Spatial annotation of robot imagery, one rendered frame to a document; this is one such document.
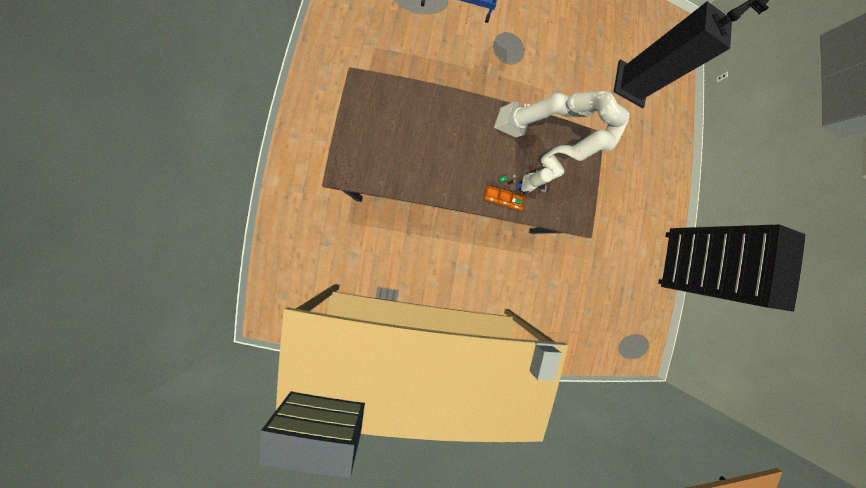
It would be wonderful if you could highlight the orange open-top bin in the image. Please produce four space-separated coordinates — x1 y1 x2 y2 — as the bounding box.
483 186 525 211

